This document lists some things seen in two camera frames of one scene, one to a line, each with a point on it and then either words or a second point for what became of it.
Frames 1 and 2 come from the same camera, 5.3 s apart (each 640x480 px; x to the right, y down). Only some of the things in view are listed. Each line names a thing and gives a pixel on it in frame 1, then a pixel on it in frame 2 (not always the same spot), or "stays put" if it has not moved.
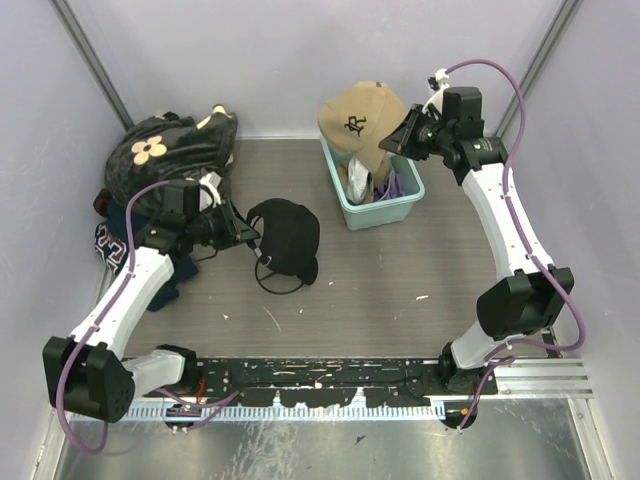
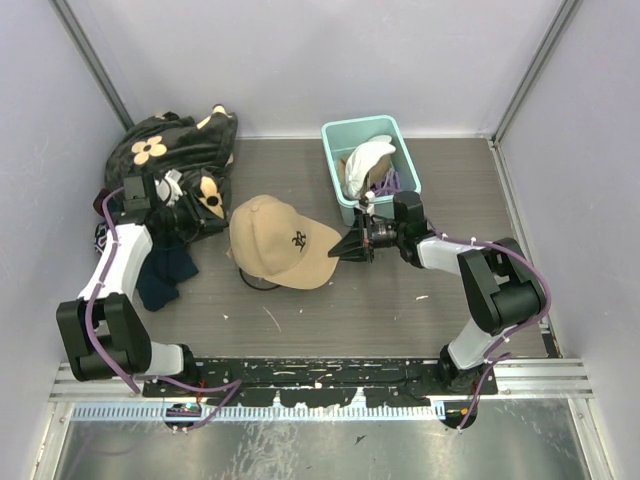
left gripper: (236, 227) -> (203, 221)
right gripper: (401, 141) -> (353, 246)
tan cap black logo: (359, 119) -> (273, 241)
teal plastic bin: (388, 212) stays put
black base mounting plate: (323, 380) stays put
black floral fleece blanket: (169, 147) stays put
